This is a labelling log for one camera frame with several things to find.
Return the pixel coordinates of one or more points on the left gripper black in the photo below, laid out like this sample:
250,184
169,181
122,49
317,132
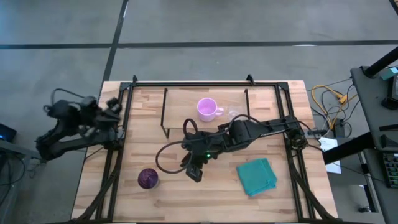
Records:
93,115

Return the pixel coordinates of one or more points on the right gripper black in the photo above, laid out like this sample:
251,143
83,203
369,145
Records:
202,144

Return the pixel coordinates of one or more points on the pink mug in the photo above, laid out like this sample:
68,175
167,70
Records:
206,107

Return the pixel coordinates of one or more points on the clear glass cup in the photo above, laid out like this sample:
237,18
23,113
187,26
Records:
234,114

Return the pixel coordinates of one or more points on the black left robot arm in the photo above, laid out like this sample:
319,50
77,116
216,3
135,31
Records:
77,141

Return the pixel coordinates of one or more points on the wooden shelf black legs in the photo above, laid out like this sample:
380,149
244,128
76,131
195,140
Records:
180,109

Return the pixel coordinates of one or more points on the dark purple cup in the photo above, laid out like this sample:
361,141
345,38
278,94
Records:
148,179

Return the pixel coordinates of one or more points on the teal folded cloth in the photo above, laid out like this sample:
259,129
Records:
256,177

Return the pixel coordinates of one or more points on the grey stand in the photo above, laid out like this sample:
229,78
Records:
18,151

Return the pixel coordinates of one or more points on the black box blue light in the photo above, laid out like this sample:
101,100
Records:
6,132

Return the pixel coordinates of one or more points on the white paper sheet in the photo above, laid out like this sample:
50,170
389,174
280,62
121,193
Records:
330,147

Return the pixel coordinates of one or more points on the black horizontal beam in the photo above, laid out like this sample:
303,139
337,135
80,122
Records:
348,148

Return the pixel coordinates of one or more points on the grey side table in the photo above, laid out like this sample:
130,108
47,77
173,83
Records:
370,102

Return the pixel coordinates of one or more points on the black keyboard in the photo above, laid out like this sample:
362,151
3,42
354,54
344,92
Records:
391,169

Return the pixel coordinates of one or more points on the black device on side table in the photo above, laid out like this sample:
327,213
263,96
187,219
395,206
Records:
392,99

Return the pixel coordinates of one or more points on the black diagonal pole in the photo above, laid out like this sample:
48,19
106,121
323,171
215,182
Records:
382,62

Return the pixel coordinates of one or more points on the teal small box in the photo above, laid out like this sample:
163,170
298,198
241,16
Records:
389,73

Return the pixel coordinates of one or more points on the black metal table frame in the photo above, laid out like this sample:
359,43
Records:
205,84

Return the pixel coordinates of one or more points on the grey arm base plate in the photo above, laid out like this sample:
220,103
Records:
315,132

